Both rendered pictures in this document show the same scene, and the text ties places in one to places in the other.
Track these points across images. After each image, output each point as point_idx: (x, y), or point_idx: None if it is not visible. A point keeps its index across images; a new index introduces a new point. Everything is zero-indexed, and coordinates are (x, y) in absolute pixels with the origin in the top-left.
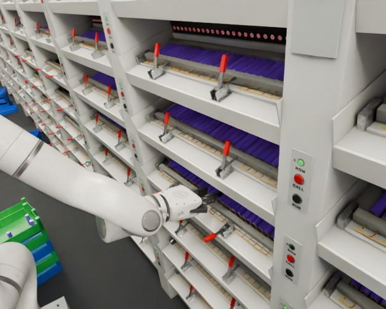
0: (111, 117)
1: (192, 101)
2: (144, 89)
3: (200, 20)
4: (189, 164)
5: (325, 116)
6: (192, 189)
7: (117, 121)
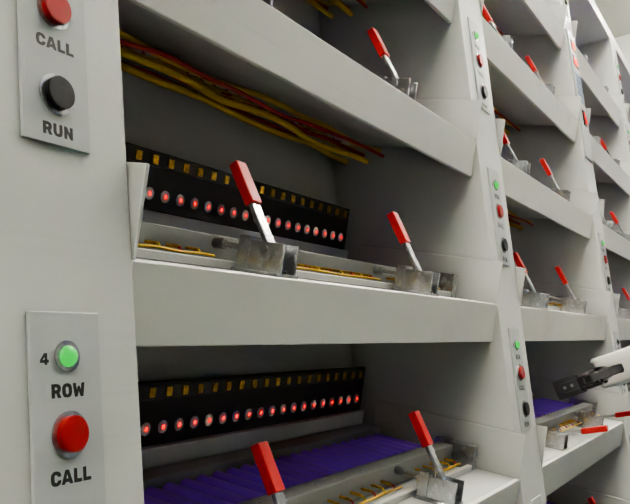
0: (450, 324)
1: (560, 206)
2: (516, 199)
3: (549, 114)
4: (572, 318)
5: (597, 202)
6: (579, 373)
7: (468, 326)
